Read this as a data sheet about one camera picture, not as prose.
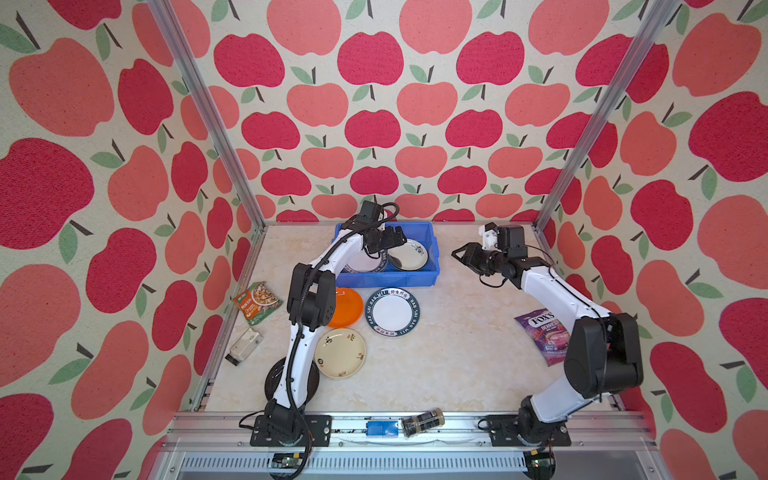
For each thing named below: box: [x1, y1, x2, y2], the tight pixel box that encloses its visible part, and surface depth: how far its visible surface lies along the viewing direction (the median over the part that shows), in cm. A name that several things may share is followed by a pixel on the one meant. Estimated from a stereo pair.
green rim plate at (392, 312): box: [365, 287, 421, 338], surface depth 98 cm
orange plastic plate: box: [328, 287, 364, 329], surface depth 97 cm
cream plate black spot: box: [388, 238, 429, 271], surface depth 110 cm
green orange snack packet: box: [233, 281, 283, 326], surface depth 98 cm
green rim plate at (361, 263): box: [342, 242, 389, 273], surface depth 106 cm
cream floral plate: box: [314, 328, 367, 379], surface depth 89 cm
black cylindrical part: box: [401, 408, 445, 438], surface depth 75 cm
